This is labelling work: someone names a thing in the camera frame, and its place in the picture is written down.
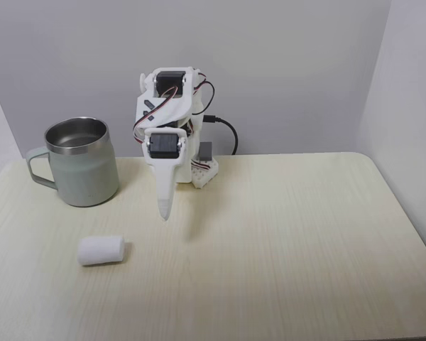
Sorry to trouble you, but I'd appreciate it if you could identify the grey clamp block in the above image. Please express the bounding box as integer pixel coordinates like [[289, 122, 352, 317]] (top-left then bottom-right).
[[199, 141, 214, 161]]

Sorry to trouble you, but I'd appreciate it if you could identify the pale green steel mug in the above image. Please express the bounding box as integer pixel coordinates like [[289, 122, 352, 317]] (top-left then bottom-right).
[[24, 116, 121, 208]]

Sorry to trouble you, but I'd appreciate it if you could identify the red black white gripper wire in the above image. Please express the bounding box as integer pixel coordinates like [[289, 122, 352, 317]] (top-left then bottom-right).
[[132, 83, 186, 144]]

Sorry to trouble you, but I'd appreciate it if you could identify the black power cable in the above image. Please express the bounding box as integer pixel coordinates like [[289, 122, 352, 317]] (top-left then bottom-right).
[[204, 114, 239, 156]]

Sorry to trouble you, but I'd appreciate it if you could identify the red black white arm wire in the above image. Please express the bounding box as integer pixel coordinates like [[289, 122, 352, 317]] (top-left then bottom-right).
[[192, 72, 217, 115]]

